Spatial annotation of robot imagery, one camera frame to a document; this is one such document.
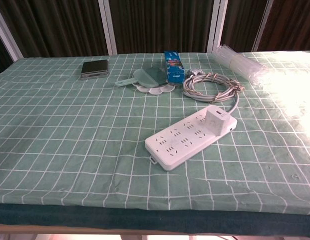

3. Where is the white power strip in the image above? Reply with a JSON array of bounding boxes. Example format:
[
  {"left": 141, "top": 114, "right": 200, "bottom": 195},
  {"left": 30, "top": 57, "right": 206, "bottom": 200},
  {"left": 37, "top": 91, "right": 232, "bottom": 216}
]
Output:
[{"left": 144, "top": 104, "right": 238, "bottom": 172}]

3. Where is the green checked tablecloth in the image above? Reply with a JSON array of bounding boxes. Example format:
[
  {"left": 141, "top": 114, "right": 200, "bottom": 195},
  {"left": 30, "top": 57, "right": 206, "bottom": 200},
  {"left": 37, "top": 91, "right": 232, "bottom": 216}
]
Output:
[{"left": 0, "top": 51, "right": 310, "bottom": 216}]

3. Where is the dark brown pleated curtain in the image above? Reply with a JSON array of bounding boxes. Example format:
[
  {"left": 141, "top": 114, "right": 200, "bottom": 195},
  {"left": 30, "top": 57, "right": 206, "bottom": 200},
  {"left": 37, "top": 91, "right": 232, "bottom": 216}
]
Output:
[{"left": 0, "top": 0, "right": 310, "bottom": 77}]

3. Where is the white flower-shaped palette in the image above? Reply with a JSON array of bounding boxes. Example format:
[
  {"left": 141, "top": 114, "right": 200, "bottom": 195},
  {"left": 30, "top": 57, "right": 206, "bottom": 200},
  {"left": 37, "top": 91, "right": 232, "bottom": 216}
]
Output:
[{"left": 133, "top": 83, "right": 176, "bottom": 96}]

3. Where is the silver digital kitchen scale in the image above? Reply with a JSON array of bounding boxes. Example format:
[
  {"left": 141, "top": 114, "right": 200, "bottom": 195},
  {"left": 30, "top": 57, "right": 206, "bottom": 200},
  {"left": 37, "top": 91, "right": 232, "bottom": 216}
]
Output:
[{"left": 79, "top": 59, "right": 110, "bottom": 81}]

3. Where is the dark green under cloth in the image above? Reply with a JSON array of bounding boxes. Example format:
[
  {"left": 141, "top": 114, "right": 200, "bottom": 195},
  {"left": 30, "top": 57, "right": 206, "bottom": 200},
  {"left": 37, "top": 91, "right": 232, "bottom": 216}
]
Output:
[{"left": 0, "top": 202, "right": 310, "bottom": 238}]

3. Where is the clear bag of straws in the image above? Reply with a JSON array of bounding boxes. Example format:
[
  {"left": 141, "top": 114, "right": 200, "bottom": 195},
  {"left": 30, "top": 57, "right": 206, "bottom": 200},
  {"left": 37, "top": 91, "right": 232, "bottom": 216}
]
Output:
[{"left": 214, "top": 44, "right": 267, "bottom": 81}]

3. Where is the white cube charger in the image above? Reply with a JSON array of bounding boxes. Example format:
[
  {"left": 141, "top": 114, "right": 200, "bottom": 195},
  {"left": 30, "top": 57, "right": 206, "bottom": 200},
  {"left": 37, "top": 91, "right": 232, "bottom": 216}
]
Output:
[{"left": 203, "top": 104, "right": 231, "bottom": 137}]

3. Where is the blue cookie box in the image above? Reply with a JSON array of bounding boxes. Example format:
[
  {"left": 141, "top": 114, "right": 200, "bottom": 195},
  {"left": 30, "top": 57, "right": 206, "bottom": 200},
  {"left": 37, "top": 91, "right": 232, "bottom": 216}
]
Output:
[{"left": 164, "top": 51, "right": 186, "bottom": 85}]

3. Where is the light green small dustpan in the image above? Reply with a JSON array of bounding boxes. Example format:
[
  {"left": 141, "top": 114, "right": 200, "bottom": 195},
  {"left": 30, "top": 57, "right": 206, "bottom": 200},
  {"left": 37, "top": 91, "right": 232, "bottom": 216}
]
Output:
[{"left": 114, "top": 66, "right": 161, "bottom": 88}]

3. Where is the white frame post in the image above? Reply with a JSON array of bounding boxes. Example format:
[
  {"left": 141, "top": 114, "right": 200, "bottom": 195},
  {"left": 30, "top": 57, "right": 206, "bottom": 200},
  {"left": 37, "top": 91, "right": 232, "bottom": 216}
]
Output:
[
  {"left": 97, "top": 0, "right": 118, "bottom": 56},
  {"left": 207, "top": 0, "right": 228, "bottom": 54},
  {"left": 252, "top": 0, "right": 275, "bottom": 52},
  {"left": 0, "top": 4, "right": 23, "bottom": 62}
]

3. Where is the grey coiled power cable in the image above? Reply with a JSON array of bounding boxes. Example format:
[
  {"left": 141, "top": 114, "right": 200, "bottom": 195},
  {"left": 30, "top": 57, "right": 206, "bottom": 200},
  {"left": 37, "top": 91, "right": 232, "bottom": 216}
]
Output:
[{"left": 182, "top": 68, "right": 246, "bottom": 114}]

